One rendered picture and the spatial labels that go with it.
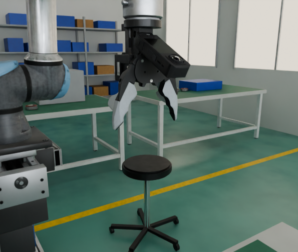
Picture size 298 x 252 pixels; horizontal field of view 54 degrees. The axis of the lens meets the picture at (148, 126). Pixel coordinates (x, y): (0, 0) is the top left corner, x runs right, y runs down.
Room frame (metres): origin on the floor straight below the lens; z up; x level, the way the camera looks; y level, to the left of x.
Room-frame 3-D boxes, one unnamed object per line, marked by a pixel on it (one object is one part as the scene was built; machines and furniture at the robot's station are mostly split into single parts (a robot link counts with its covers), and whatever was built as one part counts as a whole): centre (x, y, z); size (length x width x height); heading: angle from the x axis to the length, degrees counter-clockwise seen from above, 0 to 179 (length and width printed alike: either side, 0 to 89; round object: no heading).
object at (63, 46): (6.46, 1.93, 1.40); 0.42 x 0.42 x 0.23; 32
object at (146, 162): (1.87, -0.01, 0.28); 0.54 x 0.49 x 0.56; 32
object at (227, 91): (4.13, -0.68, 0.37); 1.90 x 0.90 x 0.75; 122
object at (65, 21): (6.52, 1.83, 1.89); 0.42 x 0.42 x 0.22; 32
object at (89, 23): (6.76, 1.46, 1.87); 0.40 x 0.36 x 0.17; 31
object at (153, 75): (0.59, 0.02, 1.29); 0.09 x 0.08 x 0.12; 34
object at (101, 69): (7.00, 1.09, 0.87); 0.42 x 0.40 x 0.19; 121
